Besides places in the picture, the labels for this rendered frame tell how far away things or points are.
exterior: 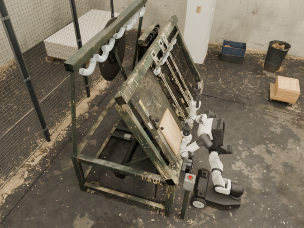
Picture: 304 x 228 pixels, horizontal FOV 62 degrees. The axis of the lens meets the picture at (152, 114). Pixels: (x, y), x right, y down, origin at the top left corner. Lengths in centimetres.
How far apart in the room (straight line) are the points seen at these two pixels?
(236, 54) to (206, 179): 405
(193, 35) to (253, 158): 341
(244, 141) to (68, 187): 311
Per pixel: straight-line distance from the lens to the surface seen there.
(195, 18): 653
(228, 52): 712
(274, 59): 710
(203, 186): 391
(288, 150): 515
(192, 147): 295
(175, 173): 313
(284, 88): 593
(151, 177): 318
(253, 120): 548
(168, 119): 325
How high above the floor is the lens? 339
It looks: 41 degrees down
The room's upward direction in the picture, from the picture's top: 2 degrees clockwise
